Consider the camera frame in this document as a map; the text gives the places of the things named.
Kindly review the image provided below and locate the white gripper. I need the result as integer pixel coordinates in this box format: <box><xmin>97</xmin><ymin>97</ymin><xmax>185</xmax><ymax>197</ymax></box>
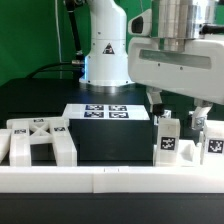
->
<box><xmin>128</xmin><ymin>35</ymin><xmax>224</xmax><ymax>130</ymax></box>

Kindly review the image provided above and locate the white chair seat part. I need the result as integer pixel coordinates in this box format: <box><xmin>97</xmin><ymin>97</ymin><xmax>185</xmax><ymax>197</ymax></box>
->
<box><xmin>152</xmin><ymin>138</ymin><xmax>224</xmax><ymax>168</ymax></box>

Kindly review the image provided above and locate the white chair back frame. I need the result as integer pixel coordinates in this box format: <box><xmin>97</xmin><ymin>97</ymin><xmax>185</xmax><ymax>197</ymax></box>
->
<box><xmin>0</xmin><ymin>117</ymin><xmax>77</xmax><ymax>167</ymax></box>

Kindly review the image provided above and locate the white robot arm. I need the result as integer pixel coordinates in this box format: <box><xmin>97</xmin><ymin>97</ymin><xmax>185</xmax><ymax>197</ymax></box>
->
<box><xmin>81</xmin><ymin>0</ymin><xmax>224</xmax><ymax>127</ymax></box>

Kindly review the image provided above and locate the white front fence bar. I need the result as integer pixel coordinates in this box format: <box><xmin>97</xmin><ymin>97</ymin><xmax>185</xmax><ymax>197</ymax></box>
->
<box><xmin>0</xmin><ymin>166</ymin><xmax>224</xmax><ymax>193</ymax></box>

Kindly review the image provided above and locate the grey braided wrist cable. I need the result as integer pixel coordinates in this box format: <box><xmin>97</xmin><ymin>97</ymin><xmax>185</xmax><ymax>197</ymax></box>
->
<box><xmin>199</xmin><ymin>23</ymin><xmax>224</xmax><ymax>36</ymax></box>

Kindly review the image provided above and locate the white marker base plate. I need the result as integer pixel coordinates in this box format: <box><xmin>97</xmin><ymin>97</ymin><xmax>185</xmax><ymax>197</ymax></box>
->
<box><xmin>63</xmin><ymin>104</ymin><xmax>149</xmax><ymax>120</ymax></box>

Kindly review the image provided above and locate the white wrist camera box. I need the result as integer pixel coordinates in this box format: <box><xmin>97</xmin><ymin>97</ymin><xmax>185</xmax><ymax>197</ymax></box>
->
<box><xmin>128</xmin><ymin>9</ymin><xmax>152</xmax><ymax>37</ymax></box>

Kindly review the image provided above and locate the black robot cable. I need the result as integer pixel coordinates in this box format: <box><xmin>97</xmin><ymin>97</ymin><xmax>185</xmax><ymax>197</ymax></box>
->
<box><xmin>25</xmin><ymin>0</ymin><xmax>86</xmax><ymax>80</ymax></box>

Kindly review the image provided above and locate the white thin cable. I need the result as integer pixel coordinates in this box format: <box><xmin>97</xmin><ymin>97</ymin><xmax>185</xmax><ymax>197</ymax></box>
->
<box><xmin>54</xmin><ymin>0</ymin><xmax>64</xmax><ymax>80</ymax></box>

